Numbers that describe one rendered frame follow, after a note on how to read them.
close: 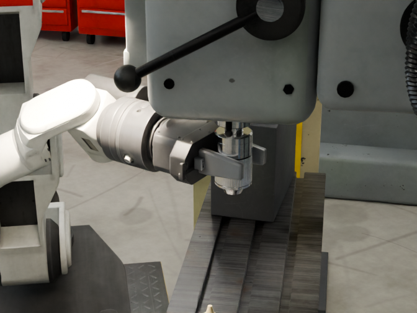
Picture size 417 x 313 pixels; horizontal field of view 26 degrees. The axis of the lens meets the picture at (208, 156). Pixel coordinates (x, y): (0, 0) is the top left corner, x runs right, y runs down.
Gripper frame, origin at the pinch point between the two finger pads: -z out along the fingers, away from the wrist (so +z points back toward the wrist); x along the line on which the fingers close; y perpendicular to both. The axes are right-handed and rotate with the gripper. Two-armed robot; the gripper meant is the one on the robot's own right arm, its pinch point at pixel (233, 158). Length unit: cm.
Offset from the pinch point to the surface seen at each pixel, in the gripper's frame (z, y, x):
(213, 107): -3.1, -10.4, -9.5
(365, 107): -18.6, -11.9, -4.1
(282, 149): 18, 20, 48
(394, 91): -21.3, -14.0, -3.3
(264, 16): -9.4, -21.7, -10.2
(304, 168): 68, 78, 158
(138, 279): 77, 84, 80
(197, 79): -1.4, -13.5, -10.3
